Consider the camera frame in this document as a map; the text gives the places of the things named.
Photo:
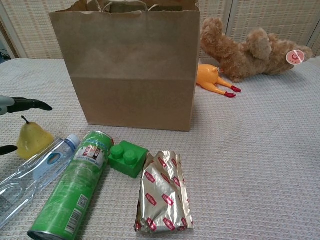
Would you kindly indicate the woven folding screen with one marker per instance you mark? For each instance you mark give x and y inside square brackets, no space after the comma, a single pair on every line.
[275,20]

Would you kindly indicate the brown teddy bear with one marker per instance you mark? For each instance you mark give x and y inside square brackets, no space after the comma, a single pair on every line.
[250,57]

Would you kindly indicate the silver red snack packet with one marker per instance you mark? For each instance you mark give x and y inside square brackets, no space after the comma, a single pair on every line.
[160,195]

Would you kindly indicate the green chips can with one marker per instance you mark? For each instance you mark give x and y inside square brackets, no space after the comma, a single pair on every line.
[75,185]

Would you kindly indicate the yellow pear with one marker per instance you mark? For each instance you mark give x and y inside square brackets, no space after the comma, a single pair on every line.
[32,140]

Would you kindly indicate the orange rubber chicken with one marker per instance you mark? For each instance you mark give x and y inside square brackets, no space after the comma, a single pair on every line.
[207,76]

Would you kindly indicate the green plastic toy brick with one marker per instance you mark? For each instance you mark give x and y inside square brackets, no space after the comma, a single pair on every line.
[127,165]

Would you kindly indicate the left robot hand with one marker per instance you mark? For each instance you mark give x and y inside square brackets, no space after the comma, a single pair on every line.
[25,103]

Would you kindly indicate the white woven tablecloth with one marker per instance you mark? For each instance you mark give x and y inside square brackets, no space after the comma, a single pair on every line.
[250,162]

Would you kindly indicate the brown paper bag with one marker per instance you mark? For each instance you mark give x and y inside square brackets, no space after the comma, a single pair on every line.
[130,75]

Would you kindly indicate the transparent water bottle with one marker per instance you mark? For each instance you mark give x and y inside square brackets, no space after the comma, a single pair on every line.
[30,175]

